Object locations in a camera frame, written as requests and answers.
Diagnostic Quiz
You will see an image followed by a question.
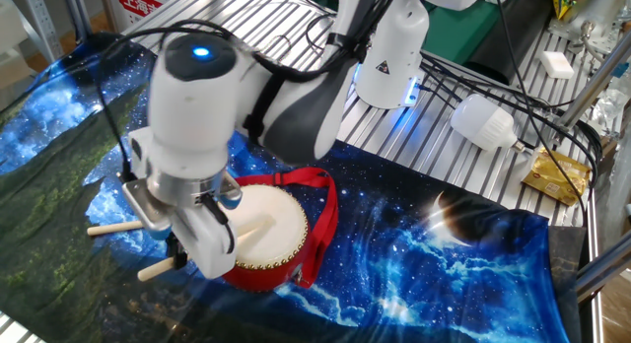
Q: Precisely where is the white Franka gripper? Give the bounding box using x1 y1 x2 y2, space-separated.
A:
165 198 239 281

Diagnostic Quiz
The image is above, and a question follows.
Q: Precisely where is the pale wooden drumstick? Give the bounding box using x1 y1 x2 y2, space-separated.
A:
87 219 144 238
136 215 276 283

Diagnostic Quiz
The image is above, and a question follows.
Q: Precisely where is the galaxy print cloth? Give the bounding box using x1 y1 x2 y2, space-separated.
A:
0 31 573 343

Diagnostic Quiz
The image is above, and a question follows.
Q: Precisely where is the red white sign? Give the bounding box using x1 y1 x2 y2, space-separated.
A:
115 0 186 27

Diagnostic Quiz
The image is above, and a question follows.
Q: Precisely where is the grey metal shelf leg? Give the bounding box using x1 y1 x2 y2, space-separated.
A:
19 0 65 63

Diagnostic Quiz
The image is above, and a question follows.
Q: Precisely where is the white light bulb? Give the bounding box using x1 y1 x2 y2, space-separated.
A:
450 94 526 154

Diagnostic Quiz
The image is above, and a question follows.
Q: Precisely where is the green mat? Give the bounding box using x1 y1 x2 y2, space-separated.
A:
421 0 514 66

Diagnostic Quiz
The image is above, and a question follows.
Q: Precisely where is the gold foil packet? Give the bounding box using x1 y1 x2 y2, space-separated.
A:
521 146 592 207

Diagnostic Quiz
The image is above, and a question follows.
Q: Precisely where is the black rolled mat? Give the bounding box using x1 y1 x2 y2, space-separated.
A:
465 0 553 86

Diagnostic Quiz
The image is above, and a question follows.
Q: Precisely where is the white foam block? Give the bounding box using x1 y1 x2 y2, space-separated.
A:
539 50 576 81

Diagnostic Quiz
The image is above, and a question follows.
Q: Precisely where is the yellow snack bag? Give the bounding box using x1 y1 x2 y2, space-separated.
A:
550 0 588 22

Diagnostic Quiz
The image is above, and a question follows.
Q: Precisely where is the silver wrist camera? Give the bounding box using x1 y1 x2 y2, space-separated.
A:
121 177 174 241

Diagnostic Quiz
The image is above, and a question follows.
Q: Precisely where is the red drum strap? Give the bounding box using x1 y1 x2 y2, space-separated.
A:
235 166 340 290

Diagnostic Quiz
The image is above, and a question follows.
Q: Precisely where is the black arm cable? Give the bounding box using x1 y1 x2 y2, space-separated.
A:
96 0 400 181

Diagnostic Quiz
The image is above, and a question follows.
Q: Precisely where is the aluminium frame post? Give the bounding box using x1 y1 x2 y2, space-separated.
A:
556 34 631 132
574 243 631 305

